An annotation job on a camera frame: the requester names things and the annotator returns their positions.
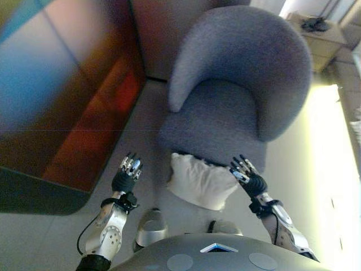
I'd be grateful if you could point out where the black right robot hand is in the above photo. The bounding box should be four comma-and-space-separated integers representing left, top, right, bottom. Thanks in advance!
229, 154, 268, 196

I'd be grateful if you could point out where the white fringed cushion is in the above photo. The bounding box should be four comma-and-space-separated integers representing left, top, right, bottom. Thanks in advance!
166, 152, 239, 211

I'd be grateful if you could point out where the silver right robot leg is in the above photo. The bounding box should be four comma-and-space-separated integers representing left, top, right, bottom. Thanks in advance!
207, 219, 244, 237

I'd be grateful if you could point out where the silver robot leg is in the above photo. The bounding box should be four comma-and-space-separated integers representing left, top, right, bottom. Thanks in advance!
207, 219, 244, 237
132, 208, 169, 253

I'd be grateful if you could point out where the grey upholstered armchair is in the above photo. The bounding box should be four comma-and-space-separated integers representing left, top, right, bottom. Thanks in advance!
156, 5, 313, 173

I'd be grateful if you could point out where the grey robot torso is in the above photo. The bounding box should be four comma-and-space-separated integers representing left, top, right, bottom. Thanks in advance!
109, 234, 336, 271

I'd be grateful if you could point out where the silver left robot leg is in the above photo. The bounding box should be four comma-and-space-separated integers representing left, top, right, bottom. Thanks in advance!
132, 208, 169, 253

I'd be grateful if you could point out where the light wooden nightstand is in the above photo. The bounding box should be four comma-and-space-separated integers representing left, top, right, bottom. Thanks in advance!
286, 12, 350, 73

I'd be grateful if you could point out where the brown wooden wardrobe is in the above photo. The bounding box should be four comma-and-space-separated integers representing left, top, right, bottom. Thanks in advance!
0, 0, 147, 217

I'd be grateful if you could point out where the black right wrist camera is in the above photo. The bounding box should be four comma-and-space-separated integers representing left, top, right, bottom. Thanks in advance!
248, 197, 267, 218

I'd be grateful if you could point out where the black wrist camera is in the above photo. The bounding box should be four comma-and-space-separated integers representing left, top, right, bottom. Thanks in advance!
118, 191, 140, 214
248, 197, 267, 218

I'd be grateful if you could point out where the black cable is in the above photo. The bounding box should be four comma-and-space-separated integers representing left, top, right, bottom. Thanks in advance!
77, 216, 95, 256
270, 213, 280, 247

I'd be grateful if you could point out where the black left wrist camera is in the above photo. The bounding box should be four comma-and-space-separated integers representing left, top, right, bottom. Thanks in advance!
118, 191, 140, 214

